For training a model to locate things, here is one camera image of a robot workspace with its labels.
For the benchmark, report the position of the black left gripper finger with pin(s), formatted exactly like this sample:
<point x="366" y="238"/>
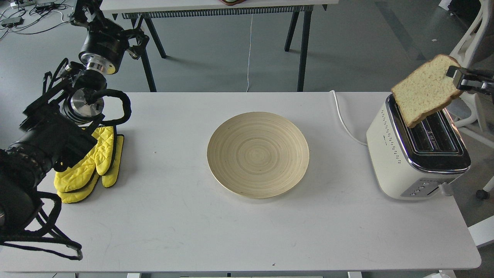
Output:
<point x="78" y="16"/>
<point x="135" y="51"/>

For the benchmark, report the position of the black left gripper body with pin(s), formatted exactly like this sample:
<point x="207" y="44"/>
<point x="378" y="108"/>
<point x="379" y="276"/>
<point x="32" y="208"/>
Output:
<point x="104" y="44"/>

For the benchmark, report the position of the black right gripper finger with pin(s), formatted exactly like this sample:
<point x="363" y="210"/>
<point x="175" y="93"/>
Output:
<point x="471" y="74"/>
<point x="472" y="85"/>

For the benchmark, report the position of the slice of white bread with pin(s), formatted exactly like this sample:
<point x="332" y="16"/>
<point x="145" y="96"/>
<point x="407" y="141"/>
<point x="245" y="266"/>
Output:
<point x="426" y="90"/>

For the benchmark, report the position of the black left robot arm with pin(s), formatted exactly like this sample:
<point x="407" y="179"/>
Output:
<point x="59" y="129"/>

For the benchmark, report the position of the cream and chrome toaster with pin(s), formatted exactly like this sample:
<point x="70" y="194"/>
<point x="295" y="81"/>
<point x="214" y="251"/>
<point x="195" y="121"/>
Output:
<point x="415" y="163"/>

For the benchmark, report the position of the white office chair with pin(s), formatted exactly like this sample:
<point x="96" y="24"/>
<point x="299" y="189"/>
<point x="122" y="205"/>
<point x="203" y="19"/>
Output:
<point x="476" y="45"/>

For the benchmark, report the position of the white background table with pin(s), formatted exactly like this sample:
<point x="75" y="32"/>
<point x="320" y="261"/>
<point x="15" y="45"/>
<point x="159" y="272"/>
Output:
<point x="144" y="11"/>

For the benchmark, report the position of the brown object on background table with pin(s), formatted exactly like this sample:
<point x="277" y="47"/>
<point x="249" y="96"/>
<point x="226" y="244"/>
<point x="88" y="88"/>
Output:
<point x="231" y="2"/>

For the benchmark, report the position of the upper yellow oven mitt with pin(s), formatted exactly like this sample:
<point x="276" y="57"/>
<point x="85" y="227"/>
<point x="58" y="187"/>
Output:
<point x="97" y="161"/>

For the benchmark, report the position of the yellow oven mitt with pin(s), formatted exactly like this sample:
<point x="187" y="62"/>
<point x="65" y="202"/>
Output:
<point x="107" y="180"/>
<point x="97" y="161"/>

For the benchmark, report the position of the lower yellow oven mitt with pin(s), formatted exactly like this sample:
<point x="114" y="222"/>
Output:
<point x="107" y="180"/>

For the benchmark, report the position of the round bamboo plate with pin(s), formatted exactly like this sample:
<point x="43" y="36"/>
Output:
<point x="258" y="155"/>

